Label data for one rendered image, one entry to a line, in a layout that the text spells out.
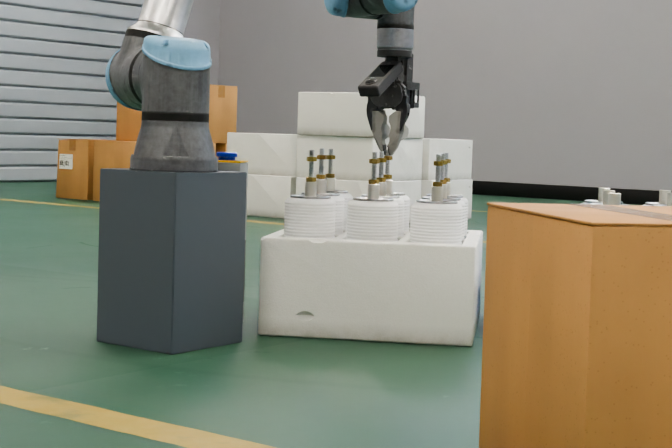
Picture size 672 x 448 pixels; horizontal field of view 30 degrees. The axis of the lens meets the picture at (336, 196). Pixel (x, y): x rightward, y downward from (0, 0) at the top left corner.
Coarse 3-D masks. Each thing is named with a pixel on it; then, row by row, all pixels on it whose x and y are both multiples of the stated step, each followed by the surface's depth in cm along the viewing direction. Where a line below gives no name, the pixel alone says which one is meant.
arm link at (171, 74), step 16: (144, 48) 214; (160, 48) 211; (176, 48) 211; (192, 48) 212; (208, 48) 215; (144, 64) 214; (160, 64) 211; (176, 64) 211; (192, 64) 212; (208, 64) 215; (144, 80) 214; (160, 80) 211; (176, 80) 211; (192, 80) 212; (208, 80) 215; (144, 96) 214; (160, 96) 211; (176, 96) 211; (192, 96) 212; (208, 96) 216; (176, 112) 211; (192, 112) 212; (208, 112) 216
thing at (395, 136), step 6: (396, 114) 253; (390, 120) 253; (396, 120) 253; (390, 126) 253; (396, 126) 253; (390, 132) 253; (396, 132) 253; (402, 132) 253; (408, 132) 258; (390, 138) 253; (396, 138) 253; (402, 138) 255; (390, 144) 253; (396, 144) 253; (390, 150) 254
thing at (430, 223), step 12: (420, 204) 228; (432, 204) 227; (444, 204) 227; (456, 204) 228; (420, 216) 227; (432, 216) 226; (444, 216) 226; (456, 216) 227; (420, 228) 227; (432, 228) 226; (444, 228) 226; (456, 228) 227; (420, 240) 227; (432, 240) 226; (444, 240) 226; (456, 240) 228
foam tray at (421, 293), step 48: (288, 240) 227; (336, 240) 226; (480, 240) 247; (288, 288) 228; (336, 288) 226; (384, 288) 225; (432, 288) 224; (480, 288) 259; (288, 336) 228; (336, 336) 227; (384, 336) 225; (432, 336) 224
